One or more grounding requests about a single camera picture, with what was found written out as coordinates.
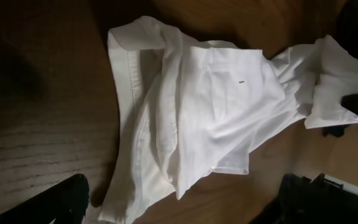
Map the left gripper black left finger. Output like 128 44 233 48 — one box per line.
0 174 90 224

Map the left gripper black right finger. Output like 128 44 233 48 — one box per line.
250 173 358 224

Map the white printed t-shirt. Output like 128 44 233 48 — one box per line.
99 16 358 223

